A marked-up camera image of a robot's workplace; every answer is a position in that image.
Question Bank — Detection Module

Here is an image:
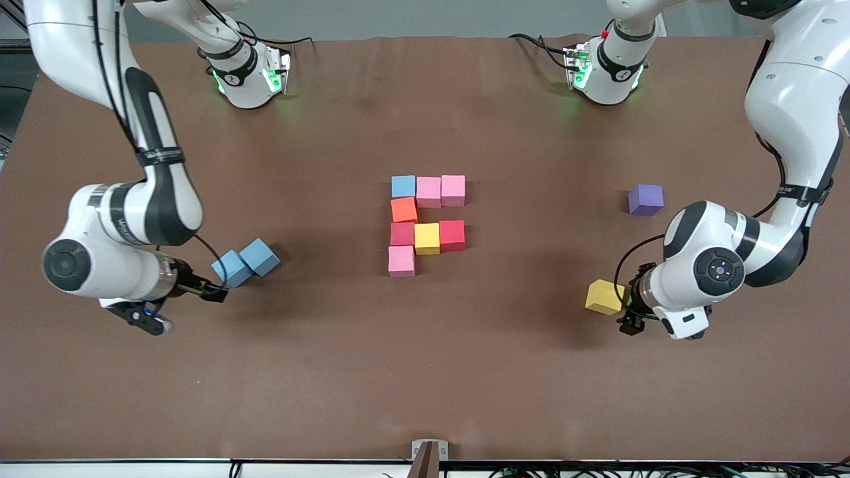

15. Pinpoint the yellow foam cube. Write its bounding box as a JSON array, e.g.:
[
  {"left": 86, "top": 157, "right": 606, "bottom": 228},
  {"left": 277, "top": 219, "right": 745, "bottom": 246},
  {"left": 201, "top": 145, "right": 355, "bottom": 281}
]
[
  {"left": 414, "top": 223, "right": 442, "bottom": 256},
  {"left": 585, "top": 279, "right": 629, "bottom": 316}
]

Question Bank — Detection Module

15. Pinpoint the pink foam cube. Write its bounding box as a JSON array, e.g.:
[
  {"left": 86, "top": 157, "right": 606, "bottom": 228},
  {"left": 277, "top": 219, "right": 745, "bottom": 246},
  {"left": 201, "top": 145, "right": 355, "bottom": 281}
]
[
  {"left": 441, "top": 175, "right": 466, "bottom": 208},
  {"left": 388, "top": 246, "right": 416, "bottom": 278},
  {"left": 416, "top": 177, "right": 442, "bottom": 209}
]

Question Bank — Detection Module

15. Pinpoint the arm base connector plate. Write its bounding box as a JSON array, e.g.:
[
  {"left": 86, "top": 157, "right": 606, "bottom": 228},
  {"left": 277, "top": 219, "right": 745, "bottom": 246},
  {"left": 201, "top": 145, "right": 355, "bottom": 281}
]
[
  {"left": 264, "top": 50, "right": 293, "bottom": 94},
  {"left": 564, "top": 43, "right": 593, "bottom": 90}
]

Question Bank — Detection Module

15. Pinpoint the purple foam cube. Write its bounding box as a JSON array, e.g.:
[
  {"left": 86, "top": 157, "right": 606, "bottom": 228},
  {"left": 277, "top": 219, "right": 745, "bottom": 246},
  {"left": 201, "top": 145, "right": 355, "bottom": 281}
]
[{"left": 628, "top": 184, "right": 665, "bottom": 217}]

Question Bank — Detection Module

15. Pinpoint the brown table mat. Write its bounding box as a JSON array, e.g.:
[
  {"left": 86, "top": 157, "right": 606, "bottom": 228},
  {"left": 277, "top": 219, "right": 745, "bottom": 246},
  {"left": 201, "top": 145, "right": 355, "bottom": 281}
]
[{"left": 0, "top": 35, "right": 850, "bottom": 462}]

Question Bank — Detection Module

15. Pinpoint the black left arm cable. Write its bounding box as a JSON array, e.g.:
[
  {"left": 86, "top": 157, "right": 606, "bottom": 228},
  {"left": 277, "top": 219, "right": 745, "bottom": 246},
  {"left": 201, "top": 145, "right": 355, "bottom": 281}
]
[{"left": 614, "top": 127, "right": 799, "bottom": 321}]

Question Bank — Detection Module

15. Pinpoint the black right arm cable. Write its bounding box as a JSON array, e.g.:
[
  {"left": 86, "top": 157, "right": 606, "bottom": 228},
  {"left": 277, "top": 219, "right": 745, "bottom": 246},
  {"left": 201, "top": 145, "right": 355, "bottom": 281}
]
[{"left": 92, "top": 0, "right": 230, "bottom": 287}]

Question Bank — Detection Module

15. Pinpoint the grey metal bracket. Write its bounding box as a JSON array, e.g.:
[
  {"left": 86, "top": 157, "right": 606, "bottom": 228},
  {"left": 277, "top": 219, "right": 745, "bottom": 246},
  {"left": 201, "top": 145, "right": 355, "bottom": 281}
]
[{"left": 411, "top": 439, "right": 450, "bottom": 478}]

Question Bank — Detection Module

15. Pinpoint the black arm base cable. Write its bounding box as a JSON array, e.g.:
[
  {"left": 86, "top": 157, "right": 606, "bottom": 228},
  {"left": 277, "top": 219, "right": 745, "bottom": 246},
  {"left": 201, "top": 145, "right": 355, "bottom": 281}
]
[
  {"left": 236, "top": 21, "right": 314, "bottom": 48},
  {"left": 508, "top": 33, "right": 572, "bottom": 68}
]

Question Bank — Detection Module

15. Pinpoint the aluminium frame post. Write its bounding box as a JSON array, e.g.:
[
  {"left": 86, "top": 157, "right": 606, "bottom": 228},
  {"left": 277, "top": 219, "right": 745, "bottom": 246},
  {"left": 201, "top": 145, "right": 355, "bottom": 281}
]
[{"left": 0, "top": 0, "right": 41, "bottom": 58}]

